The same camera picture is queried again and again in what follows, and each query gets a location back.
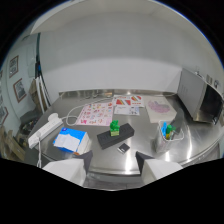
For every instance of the white power strip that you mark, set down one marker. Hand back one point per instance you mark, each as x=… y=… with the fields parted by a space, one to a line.
x=44 y=129

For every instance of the red and white leaflet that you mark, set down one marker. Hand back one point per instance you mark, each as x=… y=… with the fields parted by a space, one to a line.
x=128 y=100

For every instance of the white printed paper sheet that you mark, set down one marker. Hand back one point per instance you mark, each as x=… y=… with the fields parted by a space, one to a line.
x=127 y=110

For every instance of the framed wall picture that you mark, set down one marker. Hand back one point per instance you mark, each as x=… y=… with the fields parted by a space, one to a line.
x=13 y=66
x=3 y=114
x=19 y=90

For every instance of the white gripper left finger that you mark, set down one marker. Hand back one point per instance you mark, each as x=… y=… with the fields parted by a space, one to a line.
x=71 y=168

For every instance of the green marker pen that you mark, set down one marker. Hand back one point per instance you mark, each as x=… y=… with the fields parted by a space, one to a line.
x=169 y=130

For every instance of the blue and white box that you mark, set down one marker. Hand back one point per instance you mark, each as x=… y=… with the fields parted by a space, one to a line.
x=71 y=140

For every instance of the black rectangular box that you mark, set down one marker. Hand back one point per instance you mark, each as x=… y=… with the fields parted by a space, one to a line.
x=115 y=135

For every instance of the pink sticker sheet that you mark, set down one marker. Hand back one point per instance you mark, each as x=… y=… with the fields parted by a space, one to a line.
x=95 y=113

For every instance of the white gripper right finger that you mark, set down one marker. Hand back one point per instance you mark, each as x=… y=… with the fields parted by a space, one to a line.
x=156 y=170

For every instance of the blue marker pen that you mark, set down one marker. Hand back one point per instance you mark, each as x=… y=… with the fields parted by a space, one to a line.
x=164 y=130

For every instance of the small black square card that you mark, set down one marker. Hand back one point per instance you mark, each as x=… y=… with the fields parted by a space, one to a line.
x=123 y=148

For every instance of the green toy block figure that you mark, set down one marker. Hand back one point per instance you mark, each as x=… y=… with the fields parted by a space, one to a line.
x=115 y=128

